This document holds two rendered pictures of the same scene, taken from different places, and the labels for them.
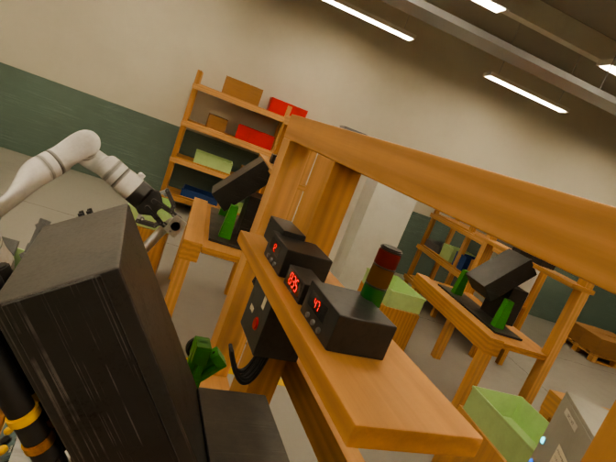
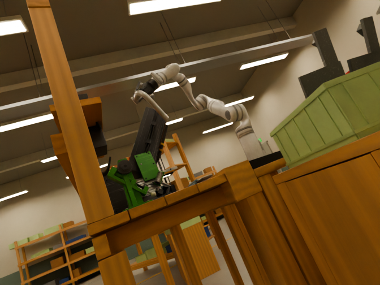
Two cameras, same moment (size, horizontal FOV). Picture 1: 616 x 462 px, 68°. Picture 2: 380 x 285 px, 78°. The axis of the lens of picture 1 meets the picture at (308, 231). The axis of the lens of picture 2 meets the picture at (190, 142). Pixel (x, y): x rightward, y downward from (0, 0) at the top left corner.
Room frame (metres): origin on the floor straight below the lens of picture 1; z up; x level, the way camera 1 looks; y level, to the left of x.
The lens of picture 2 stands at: (2.56, 0.53, 0.79)
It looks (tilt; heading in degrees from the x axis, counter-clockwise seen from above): 15 degrees up; 178
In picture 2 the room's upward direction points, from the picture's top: 23 degrees counter-clockwise
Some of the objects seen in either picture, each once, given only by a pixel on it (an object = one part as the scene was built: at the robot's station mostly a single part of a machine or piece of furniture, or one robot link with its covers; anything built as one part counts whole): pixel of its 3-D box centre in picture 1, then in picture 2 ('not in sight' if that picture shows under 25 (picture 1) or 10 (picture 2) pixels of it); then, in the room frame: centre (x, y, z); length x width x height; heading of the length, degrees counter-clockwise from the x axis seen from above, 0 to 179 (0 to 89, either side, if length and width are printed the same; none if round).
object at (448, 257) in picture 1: (472, 252); not in sight; (6.92, -2.44, 1.13); 2.48 x 0.54 x 2.27; 15
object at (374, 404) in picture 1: (320, 307); (83, 138); (1.05, -0.09, 1.52); 0.90 x 0.25 x 0.04; 24
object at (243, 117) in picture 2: not in sight; (239, 119); (1.29, 0.87, 1.15); 0.09 x 0.09 x 0.17; 19
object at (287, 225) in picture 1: (283, 236); (83, 106); (1.30, 0.06, 1.59); 0.15 x 0.07 x 0.07; 24
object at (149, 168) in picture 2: not in sight; (146, 167); (0.99, 0.23, 1.17); 0.13 x 0.12 x 0.20; 24
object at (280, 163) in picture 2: not in sight; (263, 171); (1.28, 0.86, 0.83); 0.32 x 0.32 x 0.04; 22
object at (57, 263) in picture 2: not in sight; (65, 254); (-6.43, -5.05, 1.12); 3.22 x 0.55 x 2.23; 105
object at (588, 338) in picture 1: (602, 346); not in sight; (8.34, -5.85, 0.22); 1.20 x 0.81 x 0.44; 108
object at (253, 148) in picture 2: not in sight; (250, 145); (1.29, 0.86, 0.99); 0.09 x 0.09 x 0.17; 19
